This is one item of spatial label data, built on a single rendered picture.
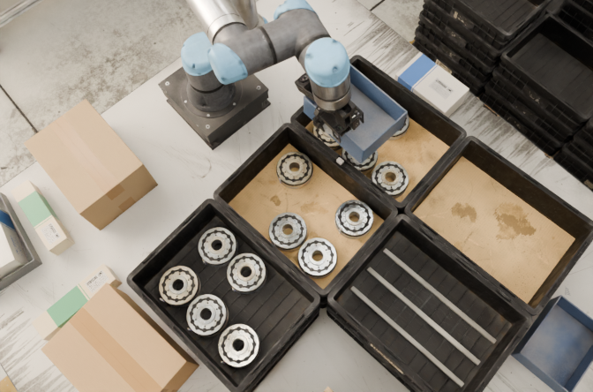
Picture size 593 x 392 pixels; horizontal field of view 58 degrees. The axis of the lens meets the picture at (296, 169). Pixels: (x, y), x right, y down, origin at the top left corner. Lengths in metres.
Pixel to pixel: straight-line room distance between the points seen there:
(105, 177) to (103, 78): 1.32
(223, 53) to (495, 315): 0.95
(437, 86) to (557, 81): 0.77
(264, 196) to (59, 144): 0.62
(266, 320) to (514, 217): 0.72
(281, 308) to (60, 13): 2.24
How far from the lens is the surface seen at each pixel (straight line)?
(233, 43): 0.99
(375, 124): 1.34
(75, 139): 1.71
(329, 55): 0.95
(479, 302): 1.50
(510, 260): 1.55
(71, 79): 2.94
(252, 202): 1.52
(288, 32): 1.00
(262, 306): 1.44
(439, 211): 1.54
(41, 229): 1.75
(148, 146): 1.80
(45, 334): 1.67
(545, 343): 1.67
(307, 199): 1.51
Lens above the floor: 2.25
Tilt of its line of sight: 67 degrees down
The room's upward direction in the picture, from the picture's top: 5 degrees counter-clockwise
